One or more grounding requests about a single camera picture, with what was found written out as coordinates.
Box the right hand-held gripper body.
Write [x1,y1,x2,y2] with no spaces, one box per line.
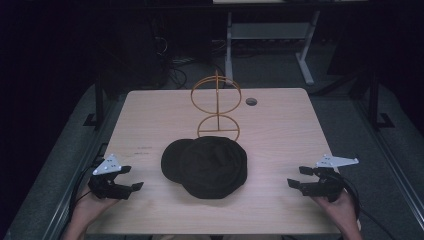
[299,153,360,203]

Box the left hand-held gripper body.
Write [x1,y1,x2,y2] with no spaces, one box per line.
[87,153,133,201]

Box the black cap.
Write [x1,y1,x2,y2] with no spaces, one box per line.
[160,135,249,200]

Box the orange wire hat stand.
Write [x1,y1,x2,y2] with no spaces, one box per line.
[190,69,243,142]

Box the person's left hand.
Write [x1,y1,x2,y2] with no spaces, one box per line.
[73,186,120,225]

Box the person's right hand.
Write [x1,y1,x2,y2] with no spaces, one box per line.
[311,192,360,231]

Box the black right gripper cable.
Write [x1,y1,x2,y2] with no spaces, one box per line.
[341,176,399,240]

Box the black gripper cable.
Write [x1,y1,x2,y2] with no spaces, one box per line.
[67,156,105,221]
[341,176,399,240]

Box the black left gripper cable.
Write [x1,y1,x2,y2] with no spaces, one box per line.
[67,156,105,221]

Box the black metal stand post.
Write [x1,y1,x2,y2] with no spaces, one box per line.
[82,71,108,132]
[365,66,397,132]

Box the tangle of floor cables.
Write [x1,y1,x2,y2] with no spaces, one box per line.
[151,16,231,90]

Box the white metal desk frame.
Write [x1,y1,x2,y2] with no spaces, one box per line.
[224,9,322,86]

